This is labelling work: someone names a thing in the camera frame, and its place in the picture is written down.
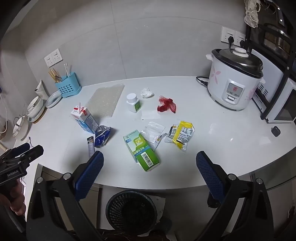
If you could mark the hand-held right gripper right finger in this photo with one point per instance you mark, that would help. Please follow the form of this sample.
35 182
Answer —
209 176

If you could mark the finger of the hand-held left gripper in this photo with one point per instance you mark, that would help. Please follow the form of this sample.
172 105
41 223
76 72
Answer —
34 151
22 148

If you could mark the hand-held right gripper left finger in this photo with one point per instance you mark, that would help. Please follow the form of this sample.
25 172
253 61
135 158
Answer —
90 176

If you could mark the small grey sachet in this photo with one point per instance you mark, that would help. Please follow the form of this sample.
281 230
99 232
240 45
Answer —
91 148

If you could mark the dark blue snack wrapper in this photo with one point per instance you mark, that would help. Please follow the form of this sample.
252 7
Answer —
101 136

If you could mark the yellow snack wrapper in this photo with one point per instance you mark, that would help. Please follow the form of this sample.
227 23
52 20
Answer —
182 134

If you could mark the dark mesh waste basket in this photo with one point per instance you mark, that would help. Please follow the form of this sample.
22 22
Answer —
129 208

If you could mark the blue and white milk carton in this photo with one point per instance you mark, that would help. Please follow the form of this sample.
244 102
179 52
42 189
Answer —
86 122

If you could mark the green medicine box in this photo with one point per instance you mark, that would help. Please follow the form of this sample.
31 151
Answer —
141 153

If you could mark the clear zip bag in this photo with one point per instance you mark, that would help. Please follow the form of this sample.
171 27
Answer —
152 133

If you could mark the clear bubble wrap sheet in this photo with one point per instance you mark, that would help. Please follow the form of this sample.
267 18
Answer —
104 102

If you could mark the red mesh net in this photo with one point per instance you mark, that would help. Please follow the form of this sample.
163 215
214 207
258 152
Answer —
167 106

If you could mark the white pill bottle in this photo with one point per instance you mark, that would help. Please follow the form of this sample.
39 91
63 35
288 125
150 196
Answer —
133 104

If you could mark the white tissue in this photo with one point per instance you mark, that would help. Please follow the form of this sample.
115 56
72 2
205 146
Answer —
147 93

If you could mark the person's left hand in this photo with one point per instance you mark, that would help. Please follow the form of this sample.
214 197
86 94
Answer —
17 201

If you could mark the white ridged plate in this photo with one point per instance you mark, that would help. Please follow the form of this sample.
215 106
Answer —
53 99

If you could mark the white tall vessel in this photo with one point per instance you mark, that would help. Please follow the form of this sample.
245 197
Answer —
41 89

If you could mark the blue utensil holder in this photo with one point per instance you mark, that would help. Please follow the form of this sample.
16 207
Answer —
68 87

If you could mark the chopsticks and spoons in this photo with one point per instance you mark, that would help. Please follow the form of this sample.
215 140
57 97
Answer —
54 75

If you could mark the small black object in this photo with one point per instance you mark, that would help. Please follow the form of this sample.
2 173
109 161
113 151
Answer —
275 131

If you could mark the white chopstick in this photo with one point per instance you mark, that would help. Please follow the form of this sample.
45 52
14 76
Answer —
65 69
68 69

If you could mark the white floral rice cooker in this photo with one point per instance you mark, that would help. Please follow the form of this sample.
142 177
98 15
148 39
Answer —
231 78

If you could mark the white microwave oven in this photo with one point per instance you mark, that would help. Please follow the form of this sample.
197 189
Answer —
270 92

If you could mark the white lace cloth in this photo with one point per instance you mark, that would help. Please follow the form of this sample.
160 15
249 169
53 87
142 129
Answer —
252 14

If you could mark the white wall socket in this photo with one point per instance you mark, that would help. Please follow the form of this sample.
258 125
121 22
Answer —
49 60
240 38
57 55
227 34

